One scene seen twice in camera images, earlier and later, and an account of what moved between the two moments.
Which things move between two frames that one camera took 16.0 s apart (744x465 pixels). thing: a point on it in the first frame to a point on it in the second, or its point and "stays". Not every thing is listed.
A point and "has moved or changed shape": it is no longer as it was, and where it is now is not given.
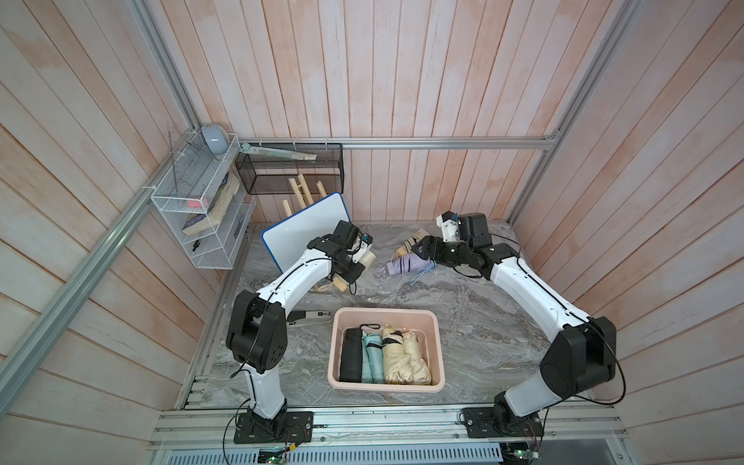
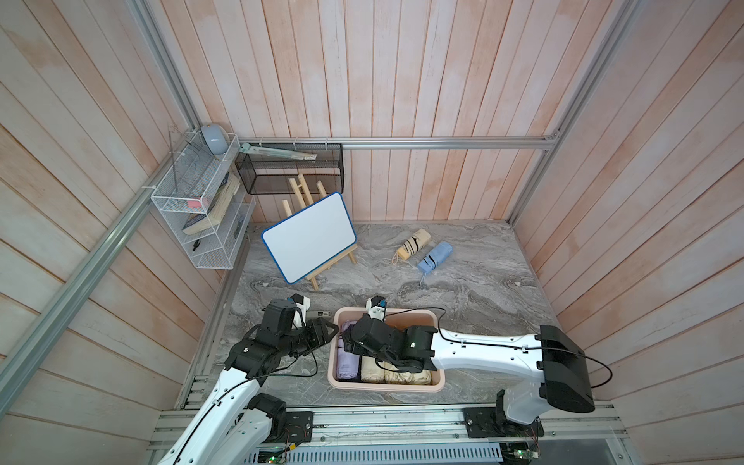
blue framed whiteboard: x=290 y=237 stays
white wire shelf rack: x=207 y=201 stays
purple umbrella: x=410 y=263 to x=348 y=363
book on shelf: x=198 y=222 stays
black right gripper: x=428 y=249 to x=351 y=341
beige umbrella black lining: x=393 y=353 has moved or changed shape
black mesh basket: x=268 y=174 stays
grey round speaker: x=216 y=139 stays
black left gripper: x=354 y=274 to x=318 y=335
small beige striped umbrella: x=406 y=246 stays
